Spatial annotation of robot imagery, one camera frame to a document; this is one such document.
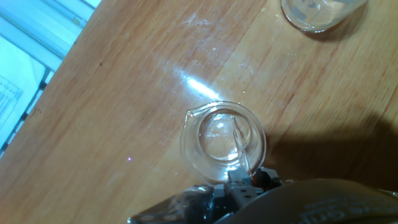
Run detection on wooden board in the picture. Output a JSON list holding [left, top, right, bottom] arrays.
[[0, 0, 398, 224]]

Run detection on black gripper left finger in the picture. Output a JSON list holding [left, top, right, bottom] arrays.
[[223, 167, 264, 208]]

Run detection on white printed paper sheet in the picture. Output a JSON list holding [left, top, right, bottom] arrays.
[[0, 35, 47, 150]]

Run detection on glass dropper with red bulb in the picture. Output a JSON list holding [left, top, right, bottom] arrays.
[[231, 114, 253, 180]]

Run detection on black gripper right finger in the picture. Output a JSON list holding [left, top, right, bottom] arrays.
[[254, 167, 284, 191]]

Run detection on clear glass beaker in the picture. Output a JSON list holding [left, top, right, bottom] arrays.
[[280, 0, 369, 34], [179, 100, 267, 185]]

